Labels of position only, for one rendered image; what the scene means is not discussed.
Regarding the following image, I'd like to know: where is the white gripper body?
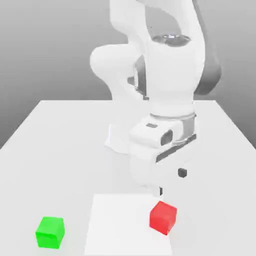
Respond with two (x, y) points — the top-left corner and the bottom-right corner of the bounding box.
(128, 134), (198, 190)

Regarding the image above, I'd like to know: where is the small red cube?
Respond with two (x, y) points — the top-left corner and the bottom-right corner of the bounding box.
(149, 200), (178, 236)

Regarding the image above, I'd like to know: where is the small green cube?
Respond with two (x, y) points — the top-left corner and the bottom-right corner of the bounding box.
(35, 216), (66, 250)

